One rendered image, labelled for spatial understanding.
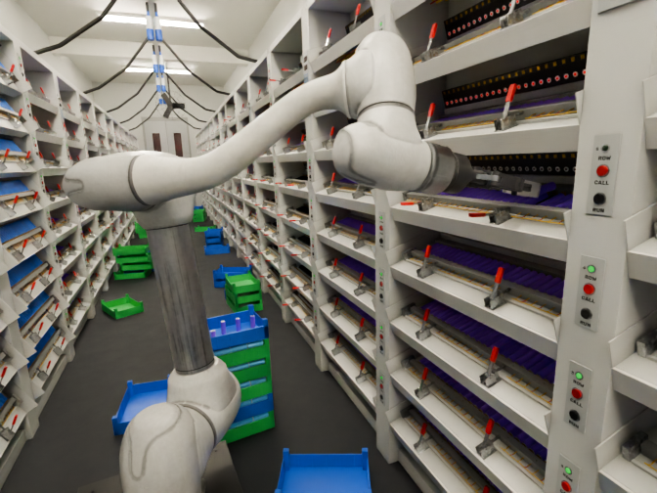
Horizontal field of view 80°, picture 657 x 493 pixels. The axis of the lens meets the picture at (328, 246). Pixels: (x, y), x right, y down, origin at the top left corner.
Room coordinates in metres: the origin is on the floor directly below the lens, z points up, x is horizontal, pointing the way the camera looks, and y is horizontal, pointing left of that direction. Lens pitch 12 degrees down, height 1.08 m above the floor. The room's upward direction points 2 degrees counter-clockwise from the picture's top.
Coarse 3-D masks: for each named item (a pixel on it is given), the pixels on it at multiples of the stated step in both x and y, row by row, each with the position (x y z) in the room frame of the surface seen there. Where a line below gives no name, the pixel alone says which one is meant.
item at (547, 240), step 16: (528, 176) 0.95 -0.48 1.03; (544, 176) 0.91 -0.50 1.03; (560, 176) 0.87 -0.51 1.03; (400, 192) 1.24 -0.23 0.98; (416, 192) 1.24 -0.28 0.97; (400, 208) 1.17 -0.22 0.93; (416, 208) 1.11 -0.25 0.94; (432, 208) 1.07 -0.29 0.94; (448, 208) 1.03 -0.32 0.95; (416, 224) 1.11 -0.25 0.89; (432, 224) 1.03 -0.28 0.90; (448, 224) 0.97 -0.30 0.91; (464, 224) 0.91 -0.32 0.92; (480, 224) 0.86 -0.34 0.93; (512, 224) 0.80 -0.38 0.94; (528, 224) 0.77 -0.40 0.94; (544, 224) 0.75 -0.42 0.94; (480, 240) 0.87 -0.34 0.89; (496, 240) 0.82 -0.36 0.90; (512, 240) 0.78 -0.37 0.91; (528, 240) 0.74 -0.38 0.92; (544, 240) 0.71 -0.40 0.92; (560, 240) 0.67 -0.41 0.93; (544, 256) 0.72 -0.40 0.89; (560, 256) 0.68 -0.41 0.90
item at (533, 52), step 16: (368, 0) 1.79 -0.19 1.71; (464, 0) 1.23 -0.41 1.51; (480, 0) 1.17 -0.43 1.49; (352, 16) 1.93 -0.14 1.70; (576, 32) 0.90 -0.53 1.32; (528, 48) 1.01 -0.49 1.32; (544, 48) 0.97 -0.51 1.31; (560, 48) 0.93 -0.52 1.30; (576, 48) 0.90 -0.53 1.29; (480, 64) 1.16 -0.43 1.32; (496, 64) 1.11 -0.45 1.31; (512, 64) 1.05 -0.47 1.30; (528, 64) 1.01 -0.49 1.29; (448, 80) 1.29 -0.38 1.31; (464, 80) 1.22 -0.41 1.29; (544, 96) 0.96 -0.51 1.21; (512, 256) 1.02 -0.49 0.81
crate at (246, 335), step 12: (240, 312) 1.60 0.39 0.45; (252, 312) 1.61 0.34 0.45; (216, 324) 1.55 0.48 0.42; (228, 324) 1.57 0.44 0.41; (264, 324) 1.44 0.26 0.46; (216, 336) 1.36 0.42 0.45; (228, 336) 1.38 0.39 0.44; (240, 336) 1.40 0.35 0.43; (252, 336) 1.42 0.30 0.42; (264, 336) 1.44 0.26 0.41; (216, 348) 1.36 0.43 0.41
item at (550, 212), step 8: (408, 200) 1.19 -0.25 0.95; (416, 200) 1.16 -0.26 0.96; (440, 200) 1.07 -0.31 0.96; (448, 200) 1.03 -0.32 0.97; (456, 200) 1.00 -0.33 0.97; (464, 200) 0.98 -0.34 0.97; (472, 200) 0.96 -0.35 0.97; (480, 200) 0.94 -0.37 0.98; (488, 200) 0.92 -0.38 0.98; (480, 208) 0.93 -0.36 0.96; (488, 208) 0.90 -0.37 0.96; (512, 208) 0.84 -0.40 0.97; (520, 208) 0.82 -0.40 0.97; (528, 208) 0.80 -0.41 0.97; (536, 208) 0.78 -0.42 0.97; (544, 208) 0.77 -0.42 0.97; (552, 208) 0.75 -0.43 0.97; (560, 208) 0.74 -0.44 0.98; (568, 208) 0.73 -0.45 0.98; (512, 216) 0.82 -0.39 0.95; (536, 216) 0.78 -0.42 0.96; (544, 216) 0.77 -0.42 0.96; (552, 216) 0.75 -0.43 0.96; (560, 216) 0.73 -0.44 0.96
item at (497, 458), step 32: (416, 352) 1.26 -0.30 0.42; (416, 384) 1.13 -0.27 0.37; (448, 384) 1.08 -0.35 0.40; (448, 416) 0.98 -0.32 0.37; (480, 416) 0.92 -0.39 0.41; (480, 448) 0.84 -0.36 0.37; (512, 448) 0.82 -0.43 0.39; (544, 448) 0.79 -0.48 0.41; (512, 480) 0.75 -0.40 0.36; (544, 480) 0.73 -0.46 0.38
